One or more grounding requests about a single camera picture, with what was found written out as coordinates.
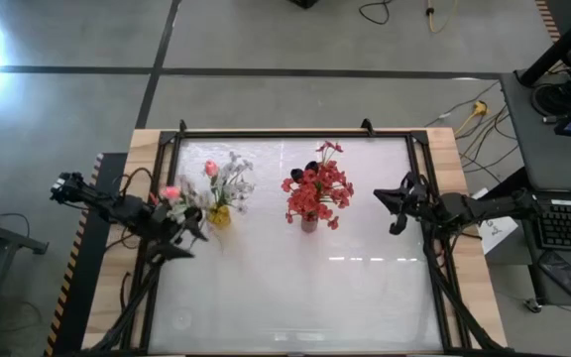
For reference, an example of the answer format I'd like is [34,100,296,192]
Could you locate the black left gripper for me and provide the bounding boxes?
[134,197,209,262]

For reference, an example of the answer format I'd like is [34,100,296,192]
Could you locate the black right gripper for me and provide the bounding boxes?
[373,171,438,236]

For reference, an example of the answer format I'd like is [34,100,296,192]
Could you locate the white artificial flower spray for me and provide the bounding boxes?
[215,151,257,215]
[174,173,213,249]

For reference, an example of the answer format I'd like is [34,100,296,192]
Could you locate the pink artificial tulip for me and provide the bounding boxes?
[203,158,225,212]
[149,183,195,224]

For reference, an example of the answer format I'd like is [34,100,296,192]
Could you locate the red artificial flower spray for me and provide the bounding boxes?
[280,166,341,232]
[314,140,356,209]

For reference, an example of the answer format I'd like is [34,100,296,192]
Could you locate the yellow textured glass vase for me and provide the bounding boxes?
[208,203,231,229]

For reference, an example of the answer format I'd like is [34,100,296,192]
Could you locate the red ribbed glass vase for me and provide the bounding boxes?
[299,213,319,234]

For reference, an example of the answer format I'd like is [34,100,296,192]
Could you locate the white paper sheet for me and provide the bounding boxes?
[471,186,519,243]

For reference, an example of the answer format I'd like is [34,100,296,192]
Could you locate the black base hazard stripe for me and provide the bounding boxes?
[42,152,131,357]

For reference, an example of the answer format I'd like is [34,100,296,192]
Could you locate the dark grey desk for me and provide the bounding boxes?
[483,190,571,306]

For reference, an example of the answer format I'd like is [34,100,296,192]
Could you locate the light grey desk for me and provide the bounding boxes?
[500,71,571,193]

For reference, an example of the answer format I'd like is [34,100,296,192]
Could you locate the black keyboard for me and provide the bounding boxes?
[532,197,571,255]

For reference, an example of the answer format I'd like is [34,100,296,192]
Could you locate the dark grey metal stand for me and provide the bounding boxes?
[0,197,50,357]

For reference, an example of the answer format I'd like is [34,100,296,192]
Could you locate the black smartphone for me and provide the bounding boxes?
[536,250,571,302]

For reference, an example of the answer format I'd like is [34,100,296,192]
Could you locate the black tall pole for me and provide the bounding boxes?
[517,0,571,87]

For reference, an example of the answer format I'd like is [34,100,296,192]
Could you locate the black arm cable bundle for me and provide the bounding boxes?
[86,257,164,354]
[421,222,508,354]

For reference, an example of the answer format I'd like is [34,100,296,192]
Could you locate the black aluminium table frame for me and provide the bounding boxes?
[146,128,468,356]

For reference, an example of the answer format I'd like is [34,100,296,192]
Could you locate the yellow plug power cable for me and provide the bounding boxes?
[456,100,490,138]

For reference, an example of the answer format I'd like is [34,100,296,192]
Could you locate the thin floor cable bundle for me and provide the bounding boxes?
[423,81,519,175]

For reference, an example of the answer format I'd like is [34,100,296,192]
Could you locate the black floor cable loop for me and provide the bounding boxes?
[358,0,393,26]

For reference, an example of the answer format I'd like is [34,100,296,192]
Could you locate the coiled black cable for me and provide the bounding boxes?
[531,80,571,119]

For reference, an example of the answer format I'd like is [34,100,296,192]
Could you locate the yellow floor cable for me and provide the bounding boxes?
[426,0,459,35]

